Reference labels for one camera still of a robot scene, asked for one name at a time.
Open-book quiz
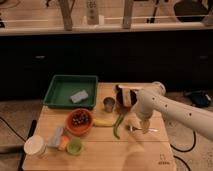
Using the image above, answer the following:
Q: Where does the yellow banana toy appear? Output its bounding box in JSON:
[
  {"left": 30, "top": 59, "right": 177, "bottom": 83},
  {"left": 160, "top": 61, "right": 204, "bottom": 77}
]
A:
[{"left": 93, "top": 119, "right": 114, "bottom": 127}]

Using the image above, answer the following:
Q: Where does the light blue toy object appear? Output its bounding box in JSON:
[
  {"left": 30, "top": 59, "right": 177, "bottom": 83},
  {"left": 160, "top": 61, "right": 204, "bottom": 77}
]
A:
[{"left": 47, "top": 126, "right": 64, "bottom": 148}]

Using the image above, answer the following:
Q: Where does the dark cabinet front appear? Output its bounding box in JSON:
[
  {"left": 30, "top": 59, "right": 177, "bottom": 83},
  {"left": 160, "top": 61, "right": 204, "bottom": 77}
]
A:
[{"left": 0, "top": 30, "right": 213, "bottom": 100}]

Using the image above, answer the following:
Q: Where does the green plastic tray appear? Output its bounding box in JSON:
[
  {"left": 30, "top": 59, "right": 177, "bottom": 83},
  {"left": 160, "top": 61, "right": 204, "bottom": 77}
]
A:
[{"left": 43, "top": 75, "right": 98, "bottom": 109}]

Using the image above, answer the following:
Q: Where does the blue object on floor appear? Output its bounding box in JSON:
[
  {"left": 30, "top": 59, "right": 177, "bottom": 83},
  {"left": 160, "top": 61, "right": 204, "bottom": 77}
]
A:
[{"left": 188, "top": 92, "right": 211, "bottom": 108}]

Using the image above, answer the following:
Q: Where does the wooden block in bowl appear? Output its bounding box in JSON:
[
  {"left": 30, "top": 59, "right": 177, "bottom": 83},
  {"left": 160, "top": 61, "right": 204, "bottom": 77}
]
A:
[{"left": 122, "top": 89, "right": 131, "bottom": 107}]

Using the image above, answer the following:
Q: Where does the black power cable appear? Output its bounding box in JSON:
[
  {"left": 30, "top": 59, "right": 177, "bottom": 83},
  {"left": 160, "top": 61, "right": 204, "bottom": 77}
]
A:
[{"left": 169, "top": 128, "right": 198, "bottom": 171}]

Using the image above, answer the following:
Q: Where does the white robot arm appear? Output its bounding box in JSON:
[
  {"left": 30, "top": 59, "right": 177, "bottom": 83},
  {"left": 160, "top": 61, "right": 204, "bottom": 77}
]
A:
[{"left": 135, "top": 82, "right": 213, "bottom": 141}]

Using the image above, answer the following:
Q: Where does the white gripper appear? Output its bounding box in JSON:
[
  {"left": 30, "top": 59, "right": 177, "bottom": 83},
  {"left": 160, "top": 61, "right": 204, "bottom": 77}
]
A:
[{"left": 136, "top": 113, "right": 152, "bottom": 134}]

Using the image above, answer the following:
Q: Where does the small green cup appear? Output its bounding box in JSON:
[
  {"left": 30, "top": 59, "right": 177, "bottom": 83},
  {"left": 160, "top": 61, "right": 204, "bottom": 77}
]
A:
[{"left": 66, "top": 137, "right": 82, "bottom": 155}]

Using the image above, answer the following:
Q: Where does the blue-grey sponge block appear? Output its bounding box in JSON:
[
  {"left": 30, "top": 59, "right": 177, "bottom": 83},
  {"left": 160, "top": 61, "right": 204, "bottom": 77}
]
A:
[{"left": 70, "top": 90, "right": 88, "bottom": 103}]

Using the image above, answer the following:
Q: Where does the small metal cup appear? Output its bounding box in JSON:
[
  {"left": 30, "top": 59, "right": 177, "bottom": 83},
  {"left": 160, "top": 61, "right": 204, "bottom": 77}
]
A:
[{"left": 103, "top": 97, "right": 115, "bottom": 113}]

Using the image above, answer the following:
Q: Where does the silver metal fork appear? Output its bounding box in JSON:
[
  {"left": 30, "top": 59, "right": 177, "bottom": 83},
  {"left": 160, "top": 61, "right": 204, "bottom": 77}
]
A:
[{"left": 125, "top": 125, "right": 158, "bottom": 132}]

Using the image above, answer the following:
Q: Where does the green chili pepper toy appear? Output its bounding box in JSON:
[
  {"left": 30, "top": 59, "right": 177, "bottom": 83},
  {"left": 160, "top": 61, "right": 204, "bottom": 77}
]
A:
[{"left": 113, "top": 113, "right": 125, "bottom": 139}]

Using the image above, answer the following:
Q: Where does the orange toy food piece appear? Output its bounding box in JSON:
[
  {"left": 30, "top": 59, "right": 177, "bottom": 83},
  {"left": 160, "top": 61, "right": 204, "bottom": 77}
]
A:
[{"left": 58, "top": 135, "right": 69, "bottom": 151}]

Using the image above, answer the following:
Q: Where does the orange bowl with berries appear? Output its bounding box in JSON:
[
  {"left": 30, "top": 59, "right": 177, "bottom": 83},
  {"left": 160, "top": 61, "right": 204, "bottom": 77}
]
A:
[{"left": 65, "top": 108, "right": 93, "bottom": 136}]

